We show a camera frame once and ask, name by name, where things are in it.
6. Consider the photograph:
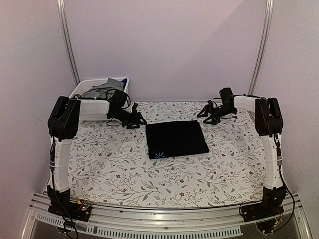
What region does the left aluminium frame post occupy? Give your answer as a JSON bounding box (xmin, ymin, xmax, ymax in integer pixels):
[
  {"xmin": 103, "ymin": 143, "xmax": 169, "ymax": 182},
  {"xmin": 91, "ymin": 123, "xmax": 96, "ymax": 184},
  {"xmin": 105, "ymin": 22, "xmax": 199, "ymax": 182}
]
[{"xmin": 56, "ymin": 0, "xmax": 80, "ymax": 86}]

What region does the floral tablecloth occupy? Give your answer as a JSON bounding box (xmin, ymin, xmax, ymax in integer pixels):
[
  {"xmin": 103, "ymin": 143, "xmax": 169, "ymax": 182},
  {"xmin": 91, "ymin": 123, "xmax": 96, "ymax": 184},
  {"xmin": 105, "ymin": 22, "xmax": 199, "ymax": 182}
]
[{"xmin": 42, "ymin": 100, "xmax": 281, "ymax": 208}]

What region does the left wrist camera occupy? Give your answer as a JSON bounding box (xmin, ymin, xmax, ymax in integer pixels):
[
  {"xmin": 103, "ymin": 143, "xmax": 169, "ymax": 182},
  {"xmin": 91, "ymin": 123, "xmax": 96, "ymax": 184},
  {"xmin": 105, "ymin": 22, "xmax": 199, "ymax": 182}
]
[{"xmin": 110, "ymin": 89, "xmax": 131, "ymax": 109}]

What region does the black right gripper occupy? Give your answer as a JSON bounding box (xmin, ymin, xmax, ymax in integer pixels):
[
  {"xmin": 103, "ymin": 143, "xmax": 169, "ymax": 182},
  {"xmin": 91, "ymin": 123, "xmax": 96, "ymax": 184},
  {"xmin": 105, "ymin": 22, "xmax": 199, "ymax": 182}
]
[{"xmin": 198, "ymin": 103, "xmax": 237, "ymax": 124}]

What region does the aluminium frame post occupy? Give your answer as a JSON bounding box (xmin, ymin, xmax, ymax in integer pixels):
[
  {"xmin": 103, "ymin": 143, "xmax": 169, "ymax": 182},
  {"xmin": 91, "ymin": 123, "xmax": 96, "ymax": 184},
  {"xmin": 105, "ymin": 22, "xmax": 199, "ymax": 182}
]
[
  {"xmin": 248, "ymin": 0, "xmax": 274, "ymax": 95},
  {"xmin": 56, "ymin": 0, "xmax": 80, "ymax": 86}
]

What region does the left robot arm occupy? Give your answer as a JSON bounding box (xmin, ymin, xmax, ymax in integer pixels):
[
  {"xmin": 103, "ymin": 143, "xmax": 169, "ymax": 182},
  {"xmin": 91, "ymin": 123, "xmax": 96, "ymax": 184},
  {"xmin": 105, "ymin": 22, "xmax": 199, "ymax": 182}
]
[{"xmin": 47, "ymin": 97, "xmax": 154, "ymax": 216}]

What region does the white plastic laundry bin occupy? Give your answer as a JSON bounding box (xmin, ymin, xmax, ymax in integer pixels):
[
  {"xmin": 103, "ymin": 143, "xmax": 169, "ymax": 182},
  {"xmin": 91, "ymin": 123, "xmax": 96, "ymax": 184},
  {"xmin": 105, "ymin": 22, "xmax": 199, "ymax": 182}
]
[{"xmin": 69, "ymin": 77, "xmax": 131, "ymax": 122}]

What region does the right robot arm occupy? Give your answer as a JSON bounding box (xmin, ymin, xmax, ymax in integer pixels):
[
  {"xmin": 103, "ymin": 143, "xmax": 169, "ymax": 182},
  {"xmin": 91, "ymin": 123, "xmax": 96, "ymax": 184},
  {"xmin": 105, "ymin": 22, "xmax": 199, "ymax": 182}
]
[{"xmin": 197, "ymin": 93, "xmax": 287, "ymax": 217}]

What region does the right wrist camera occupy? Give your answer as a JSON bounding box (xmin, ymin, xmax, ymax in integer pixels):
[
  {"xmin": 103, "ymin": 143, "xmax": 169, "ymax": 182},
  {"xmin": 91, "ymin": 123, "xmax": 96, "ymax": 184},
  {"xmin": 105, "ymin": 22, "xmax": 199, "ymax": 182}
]
[{"xmin": 219, "ymin": 87, "xmax": 233, "ymax": 102}]

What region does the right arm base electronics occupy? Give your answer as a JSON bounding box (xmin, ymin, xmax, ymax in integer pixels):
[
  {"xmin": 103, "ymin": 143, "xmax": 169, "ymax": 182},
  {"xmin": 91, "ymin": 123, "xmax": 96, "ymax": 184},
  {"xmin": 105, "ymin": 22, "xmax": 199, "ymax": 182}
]
[{"xmin": 239, "ymin": 201, "xmax": 284, "ymax": 234}]

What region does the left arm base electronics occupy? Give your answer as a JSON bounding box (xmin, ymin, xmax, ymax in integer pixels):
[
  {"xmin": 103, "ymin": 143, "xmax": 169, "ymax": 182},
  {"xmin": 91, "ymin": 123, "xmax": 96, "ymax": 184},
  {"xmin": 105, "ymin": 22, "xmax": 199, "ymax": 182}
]
[{"xmin": 48, "ymin": 200, "xmax": 92, "ymax": 222}]

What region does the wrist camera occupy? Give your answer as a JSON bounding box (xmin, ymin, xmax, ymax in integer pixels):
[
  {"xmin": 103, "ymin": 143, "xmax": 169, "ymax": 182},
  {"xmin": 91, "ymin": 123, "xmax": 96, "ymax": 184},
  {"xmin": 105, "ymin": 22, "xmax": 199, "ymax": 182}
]
[
  {"xmin": 110, "ymin": 89, "xmax": 131, "ymax": 109},
  {"xmin": 219, "ymin": 87, "xmax": 233, "ymax": 102}
]

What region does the right aluminium frame post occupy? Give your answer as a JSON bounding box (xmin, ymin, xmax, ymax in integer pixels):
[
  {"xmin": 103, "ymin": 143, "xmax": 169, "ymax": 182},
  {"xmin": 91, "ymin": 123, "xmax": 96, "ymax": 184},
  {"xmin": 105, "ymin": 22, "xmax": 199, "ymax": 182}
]
[{"xmin": 248, "ymin": 0, "xmax": 274, "ymax": 95}]

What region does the grey garment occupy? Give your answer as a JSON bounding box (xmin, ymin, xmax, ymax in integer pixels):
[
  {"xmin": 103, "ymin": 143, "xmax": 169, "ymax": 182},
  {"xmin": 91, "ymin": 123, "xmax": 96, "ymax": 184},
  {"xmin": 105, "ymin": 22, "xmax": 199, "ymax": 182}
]
[{"xmin": 81, "ymin": 78, "xmax": 125, "ymax": 99}]

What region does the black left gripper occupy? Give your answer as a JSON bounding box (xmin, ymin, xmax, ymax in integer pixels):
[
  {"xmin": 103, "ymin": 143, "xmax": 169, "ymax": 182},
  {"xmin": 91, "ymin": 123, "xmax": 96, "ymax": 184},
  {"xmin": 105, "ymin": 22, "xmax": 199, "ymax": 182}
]
[{"xmin": 111, "ymin": 108, "xmax": 147, "ymax": 129}]

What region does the black t-shirt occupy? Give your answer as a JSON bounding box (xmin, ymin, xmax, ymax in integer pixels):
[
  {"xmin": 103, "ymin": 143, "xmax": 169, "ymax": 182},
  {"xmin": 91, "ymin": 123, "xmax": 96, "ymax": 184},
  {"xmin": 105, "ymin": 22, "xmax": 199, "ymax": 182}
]
[{"xmin": 145, "ymin": 120, "xmax": 209, "ymax": 159}]

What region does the aluminium front rail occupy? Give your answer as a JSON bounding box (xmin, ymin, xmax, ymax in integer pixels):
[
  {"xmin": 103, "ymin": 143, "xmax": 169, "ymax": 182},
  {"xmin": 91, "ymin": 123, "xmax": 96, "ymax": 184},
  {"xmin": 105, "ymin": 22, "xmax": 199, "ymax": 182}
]
[{"xmin": 22, "ymin": 193, "xmax": 313, "ymax": 239}]

